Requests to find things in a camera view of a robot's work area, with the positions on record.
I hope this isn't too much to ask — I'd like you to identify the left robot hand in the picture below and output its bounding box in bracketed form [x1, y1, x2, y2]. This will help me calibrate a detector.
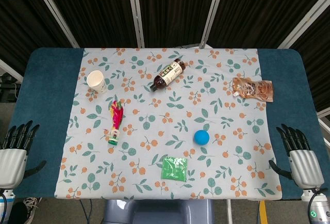
[0, 120, 47, 189]

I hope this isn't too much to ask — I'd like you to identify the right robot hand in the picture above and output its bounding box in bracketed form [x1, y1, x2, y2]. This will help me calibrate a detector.
[268, 123, 325, 190]

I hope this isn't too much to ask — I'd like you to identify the colourful feather shuttlecock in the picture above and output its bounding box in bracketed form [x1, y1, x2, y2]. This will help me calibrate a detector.
[107, 100, 124, 147]

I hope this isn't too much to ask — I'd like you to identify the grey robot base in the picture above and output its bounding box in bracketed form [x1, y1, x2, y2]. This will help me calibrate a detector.
[103, 199, 215, 224]

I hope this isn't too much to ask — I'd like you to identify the blue felt table cover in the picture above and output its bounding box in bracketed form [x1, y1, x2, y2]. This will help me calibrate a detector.
[0, 47, 330, 201]

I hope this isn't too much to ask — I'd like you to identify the sneaker with white laces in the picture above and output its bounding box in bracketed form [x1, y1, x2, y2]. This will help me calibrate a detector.
[22, 197, 43, 218]

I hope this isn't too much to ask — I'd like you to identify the brown sauce pouch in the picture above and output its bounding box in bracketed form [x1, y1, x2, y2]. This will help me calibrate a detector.
[232, 76, 274, 103]

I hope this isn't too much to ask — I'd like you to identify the blue ball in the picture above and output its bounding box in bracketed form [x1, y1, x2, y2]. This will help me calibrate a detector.
[193, 130, 211, 146]

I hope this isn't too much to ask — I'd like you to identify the white paper cup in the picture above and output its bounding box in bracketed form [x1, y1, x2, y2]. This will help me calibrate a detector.
[87, 70, 108, 94]

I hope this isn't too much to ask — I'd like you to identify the green bead bag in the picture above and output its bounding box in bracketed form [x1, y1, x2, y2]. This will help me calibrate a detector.
[160, 156, 188, 183]

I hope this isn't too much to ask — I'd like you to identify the floral tablecloth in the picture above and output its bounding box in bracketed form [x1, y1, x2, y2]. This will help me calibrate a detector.
[54, 46, 283, 200]

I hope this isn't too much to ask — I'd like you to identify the brown tea bottle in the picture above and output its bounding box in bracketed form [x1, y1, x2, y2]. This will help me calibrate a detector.
[150, 58, 187, 91]

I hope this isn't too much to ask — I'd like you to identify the black folding screen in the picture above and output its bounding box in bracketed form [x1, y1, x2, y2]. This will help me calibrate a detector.
[0, 0, 330, 118]

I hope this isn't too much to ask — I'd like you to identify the black cable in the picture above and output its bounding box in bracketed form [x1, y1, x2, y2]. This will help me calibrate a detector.
[0, 191, 7, 224]

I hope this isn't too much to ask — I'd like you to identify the blue cable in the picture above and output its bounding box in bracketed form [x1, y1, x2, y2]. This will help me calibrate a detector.
[78, 198, 94, 224]

